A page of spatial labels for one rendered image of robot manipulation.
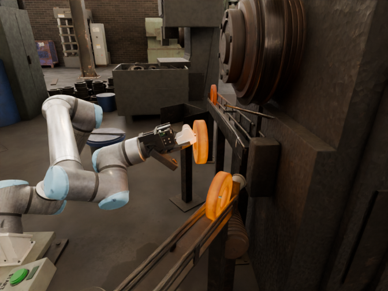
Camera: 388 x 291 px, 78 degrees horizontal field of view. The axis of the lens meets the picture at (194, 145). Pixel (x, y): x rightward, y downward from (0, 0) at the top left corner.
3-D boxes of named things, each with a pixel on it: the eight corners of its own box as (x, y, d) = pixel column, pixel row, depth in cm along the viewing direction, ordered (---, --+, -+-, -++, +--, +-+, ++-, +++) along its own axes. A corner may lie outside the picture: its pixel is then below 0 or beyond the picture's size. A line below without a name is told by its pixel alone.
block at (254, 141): (267, 186, 106) (275, 135, 96) (274, 197, 99) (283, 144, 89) (243, 187, 105) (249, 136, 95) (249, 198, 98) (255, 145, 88)
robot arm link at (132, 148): (133, 169, 82) (137, 156, 90) (147, 165, 82) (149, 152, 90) (122, 146, 78) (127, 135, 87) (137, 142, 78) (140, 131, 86)
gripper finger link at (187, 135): (200, 125, 79) (172, 133, 79) (204, 141, 81) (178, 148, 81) (198, 122, 81) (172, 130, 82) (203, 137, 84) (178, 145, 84)
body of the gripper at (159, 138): (171, 129, 78) (135, 140, 78) (179, 152, 81) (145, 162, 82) (171, 121, 84) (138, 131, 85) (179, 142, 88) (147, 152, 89)
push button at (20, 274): (32, 269, 64) (28, 265, 63) (23, 284, 60) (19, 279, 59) (19, 274, 64) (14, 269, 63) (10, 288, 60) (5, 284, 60)
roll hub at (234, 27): (227, 77, 118) (231, 12, 106) (241, 89, 93) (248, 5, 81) (216, 77, 118) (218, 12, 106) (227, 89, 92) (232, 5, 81)
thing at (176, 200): (185, 186, 203) (183, 103, 173) (206, 202, 185) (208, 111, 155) (165, 196, 192) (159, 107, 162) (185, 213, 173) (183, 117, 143)
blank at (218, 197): (224, 220, 81) (215, 217, 83) (235, 175, 83) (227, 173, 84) (211, 224, 67) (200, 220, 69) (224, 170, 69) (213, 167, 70)
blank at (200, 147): (201, 115, 90) (192, 115, 89) (209, 125, 75) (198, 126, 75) (200, 154, 95) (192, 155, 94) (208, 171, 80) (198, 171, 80)
